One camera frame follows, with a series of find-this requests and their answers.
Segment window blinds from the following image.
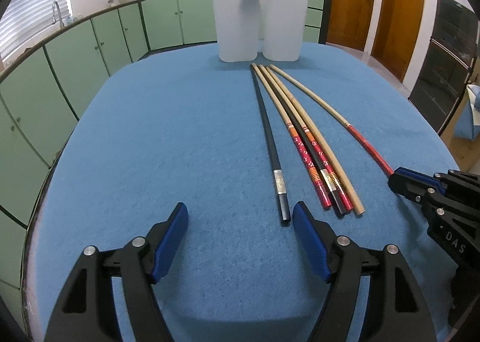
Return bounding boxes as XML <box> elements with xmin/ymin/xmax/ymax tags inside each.
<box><xmin>1</xmin><ymin>0</ymin><xmax>71</xmax><ymax>59</ymax></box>

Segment right wooden door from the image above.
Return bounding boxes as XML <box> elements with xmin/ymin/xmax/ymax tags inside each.
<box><xmin>372</xmin><ymin>0</ymin><xmax>425</xmax><ymax>81</ymax></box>

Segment orange red patterned chopstick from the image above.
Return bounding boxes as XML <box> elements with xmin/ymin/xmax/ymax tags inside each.
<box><xmin>250</xmin><ymin>63</ymin><xmax>332</xmax><ymax>209</ymax></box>

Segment plain bamboo chopstick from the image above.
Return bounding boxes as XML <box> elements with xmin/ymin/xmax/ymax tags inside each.
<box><xmin>267</xmin><ymin>65</ymin><xmax>365</xmax><ymax>216</ymax></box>

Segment blue table mat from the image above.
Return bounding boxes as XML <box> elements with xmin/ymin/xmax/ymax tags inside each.
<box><xmin>28</xmin><ymin>44</ymin><xmax>457</xmax><ymax>341</ymax></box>

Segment black oven cabinet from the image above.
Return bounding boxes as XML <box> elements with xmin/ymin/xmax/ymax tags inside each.
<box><xmin>409</xmin><ymin>0</ymin><xmax>479</xmax><ymax>134</ymax></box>

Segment white twin utensil holder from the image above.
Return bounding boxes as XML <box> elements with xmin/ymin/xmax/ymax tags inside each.
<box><xmin>212</xmin><ymin>0</ymin><xmax>308</xmax><ymax>63</ymax></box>

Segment blue cloth pile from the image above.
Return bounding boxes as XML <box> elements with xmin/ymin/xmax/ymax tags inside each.
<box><xmin>454</xmin><ymin>84</ymin><xmax>480</xmax><ymax>141</ymax></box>

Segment chrome sink faucet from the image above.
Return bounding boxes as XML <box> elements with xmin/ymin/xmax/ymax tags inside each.
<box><xmin>52</xmin><ymin>0</ymin><xmax>65</xmax><ymax>28</ymax></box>

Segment green lower kitchen cabinets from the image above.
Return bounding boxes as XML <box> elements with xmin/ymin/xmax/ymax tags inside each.
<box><xmin>1</xmin><ymin>21</ymin><xmax>320</xmax><ymax>323</ymax></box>

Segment red handled bamboo chopstick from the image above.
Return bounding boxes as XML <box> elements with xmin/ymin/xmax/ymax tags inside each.
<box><xmin>269</xmin><ymin>65</ymin><xmax>394</xmax><ymax>177</ymax></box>

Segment black chopstick silver band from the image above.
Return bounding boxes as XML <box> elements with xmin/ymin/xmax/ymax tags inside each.
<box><xmin>250</xmin><ymin>65</ymin><xmax>291</xmax><ymax>226</ymax></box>

